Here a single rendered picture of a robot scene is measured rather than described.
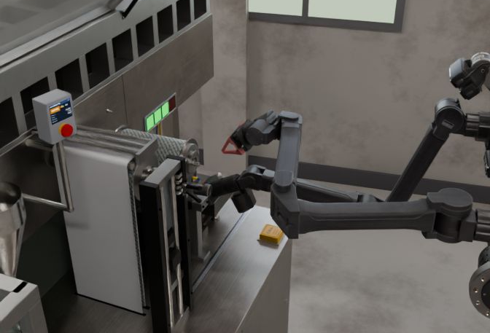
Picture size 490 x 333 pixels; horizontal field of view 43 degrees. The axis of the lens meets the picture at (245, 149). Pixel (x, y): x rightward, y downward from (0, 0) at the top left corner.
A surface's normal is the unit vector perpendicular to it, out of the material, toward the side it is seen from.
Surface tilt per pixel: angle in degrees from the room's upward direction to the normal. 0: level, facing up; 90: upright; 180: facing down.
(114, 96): 90
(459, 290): 0
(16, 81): 90
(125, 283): 90
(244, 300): 0
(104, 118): 90
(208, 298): 0
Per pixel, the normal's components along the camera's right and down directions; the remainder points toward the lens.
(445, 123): -0.25, 0.36
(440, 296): 0.00, -0.87
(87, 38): 0.93, 0.18
